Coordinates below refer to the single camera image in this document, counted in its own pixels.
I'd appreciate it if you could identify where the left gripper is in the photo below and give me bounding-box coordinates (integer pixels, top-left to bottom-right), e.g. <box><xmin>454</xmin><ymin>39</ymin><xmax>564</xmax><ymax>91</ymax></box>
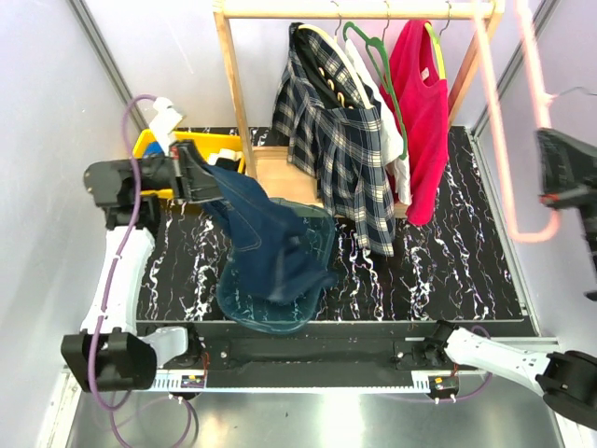
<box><xmin>126</xmin><ymin>139</ymin><xmax>239</xmax><ymax>204</ymax></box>

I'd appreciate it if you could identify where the blue denim skirt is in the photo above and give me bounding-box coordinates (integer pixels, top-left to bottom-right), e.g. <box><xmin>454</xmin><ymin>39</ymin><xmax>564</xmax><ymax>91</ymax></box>
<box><xmin>202</xmin><ymin>165</ymin><xmax>336</xmax><ymax>304</ymax></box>

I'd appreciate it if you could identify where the navy plaid skirt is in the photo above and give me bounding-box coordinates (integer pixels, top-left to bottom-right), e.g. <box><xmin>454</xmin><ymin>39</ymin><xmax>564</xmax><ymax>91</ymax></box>
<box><xmin>272</xmin><ymin>22</ymin><xmax>396</xmax><ymax>257</ymax></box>

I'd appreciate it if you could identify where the pink plastic hanger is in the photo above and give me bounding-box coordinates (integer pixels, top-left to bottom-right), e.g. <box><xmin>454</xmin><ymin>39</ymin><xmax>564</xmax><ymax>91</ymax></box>
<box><xmin>470</xmin><ymin>0</ymin><xmax>597</xmax><ymax>244</ymax></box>

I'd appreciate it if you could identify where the cream plastic hanger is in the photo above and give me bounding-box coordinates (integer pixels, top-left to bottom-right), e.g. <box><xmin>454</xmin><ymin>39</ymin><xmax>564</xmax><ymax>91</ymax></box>
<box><xmin>298</xmin><ymin>23</ymin><xmax>373</xmax><ymax>109</ymax></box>

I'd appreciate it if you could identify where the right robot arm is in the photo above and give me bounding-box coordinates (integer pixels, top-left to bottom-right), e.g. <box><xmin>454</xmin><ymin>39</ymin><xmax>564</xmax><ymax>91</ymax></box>
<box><xmin>423</xmin><ymin>128</ymin><xmax>596</xmax><ymax>430</ymax></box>

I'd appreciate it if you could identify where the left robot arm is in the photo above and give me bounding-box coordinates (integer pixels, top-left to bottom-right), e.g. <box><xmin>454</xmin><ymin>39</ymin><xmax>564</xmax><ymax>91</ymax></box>
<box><xmin>61</xmin><ymin>139</ymin><xmax>221</xmax><ymax>393</ymax></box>

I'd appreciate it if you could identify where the lime green hanger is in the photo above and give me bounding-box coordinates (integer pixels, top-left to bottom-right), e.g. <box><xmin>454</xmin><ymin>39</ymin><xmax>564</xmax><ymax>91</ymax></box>
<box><xmin>424</xmin><ymin>21</ymin><xmax>446</xmax><ymax>79</ymax></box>

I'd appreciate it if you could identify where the dark green hanger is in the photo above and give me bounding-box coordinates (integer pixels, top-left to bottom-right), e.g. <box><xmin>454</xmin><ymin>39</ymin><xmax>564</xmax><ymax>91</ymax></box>
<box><xmin>342</xmin><ymin>21</ymin><xmax>409</xmax><ymax>161</ymax></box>

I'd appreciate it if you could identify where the black and white sock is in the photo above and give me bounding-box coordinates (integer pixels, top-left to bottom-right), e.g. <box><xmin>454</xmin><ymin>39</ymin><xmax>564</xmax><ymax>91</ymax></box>
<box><xmin>207</xmin><ymin>148</ymin><xmax>243</xmax><ymax>172</ymax></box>

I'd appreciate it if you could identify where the yellow plastic tray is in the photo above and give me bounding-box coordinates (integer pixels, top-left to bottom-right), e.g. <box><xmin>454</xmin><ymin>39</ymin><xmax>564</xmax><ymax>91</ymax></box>
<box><xmin>132</xmin><ymin>130</ymin><xmax>243</xmax><ymax>211</ymax></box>

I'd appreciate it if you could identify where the blue cloth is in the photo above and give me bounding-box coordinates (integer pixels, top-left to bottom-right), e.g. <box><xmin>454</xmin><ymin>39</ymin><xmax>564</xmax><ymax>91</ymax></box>
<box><xmin>143</xmin><ymin>141</ymin><xmax>163</xmax><ymax>158</ymax></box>

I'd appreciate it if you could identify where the wooden clothes rack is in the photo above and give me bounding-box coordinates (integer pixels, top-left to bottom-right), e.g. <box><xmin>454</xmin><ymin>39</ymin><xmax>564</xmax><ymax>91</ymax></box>
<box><xmin>213</xmin><ymin>1</ymin><xmax>505</xmax><ymax>206</ymax></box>

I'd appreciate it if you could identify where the teal transparent basin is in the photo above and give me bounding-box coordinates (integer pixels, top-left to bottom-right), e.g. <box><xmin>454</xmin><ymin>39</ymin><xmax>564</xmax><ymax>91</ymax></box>
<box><xmin>216</xmin><ymin>198</ymin><xmax>336</xmax><ymax>334</ymax></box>

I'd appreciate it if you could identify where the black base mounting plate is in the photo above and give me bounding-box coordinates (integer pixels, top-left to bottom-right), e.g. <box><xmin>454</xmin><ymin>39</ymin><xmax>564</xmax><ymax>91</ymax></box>
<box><xmin>147</xmin><ymin>318</ymin><xmax>535</xmax><ymax>389</ymax></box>

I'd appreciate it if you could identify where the white garment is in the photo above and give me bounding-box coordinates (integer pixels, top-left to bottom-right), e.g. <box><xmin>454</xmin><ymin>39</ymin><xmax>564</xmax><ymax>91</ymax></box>
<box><xmin>345</xmin><ymin>39</ymin><xmax>412</xmax><ymax>205</ymax></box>

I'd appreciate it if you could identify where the red shirt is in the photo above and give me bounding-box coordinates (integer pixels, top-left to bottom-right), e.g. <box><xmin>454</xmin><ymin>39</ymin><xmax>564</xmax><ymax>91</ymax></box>
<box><xmin>381</xmin><ymin>20</ymin><xmax>449</xmax><ymax>226</ymax></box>

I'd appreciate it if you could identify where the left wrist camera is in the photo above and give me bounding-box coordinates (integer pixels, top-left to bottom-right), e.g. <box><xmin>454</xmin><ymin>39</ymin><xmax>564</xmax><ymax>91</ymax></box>
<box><xmin>149</xmin><ymin>97</ymin><xmax>184</xmax><ymax>153</ymax></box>

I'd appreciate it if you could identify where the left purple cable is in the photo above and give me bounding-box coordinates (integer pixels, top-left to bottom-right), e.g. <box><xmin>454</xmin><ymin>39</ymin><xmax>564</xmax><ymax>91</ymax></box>
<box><xmin>90</xmin><ymin>94</ymin><xmax>201</xmax><ymax>448</ymax></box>

